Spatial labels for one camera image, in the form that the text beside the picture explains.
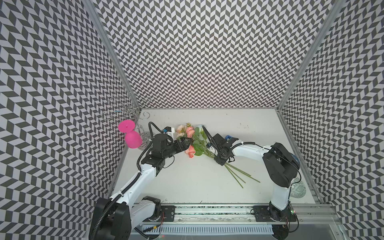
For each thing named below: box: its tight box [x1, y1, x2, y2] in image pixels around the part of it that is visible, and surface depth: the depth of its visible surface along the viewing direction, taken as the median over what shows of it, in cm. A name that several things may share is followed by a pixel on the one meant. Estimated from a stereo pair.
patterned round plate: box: [290, 177, 307, 198], surface depth 80 cm
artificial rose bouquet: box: [224, 163, 261, 189], surface depth 89 cm
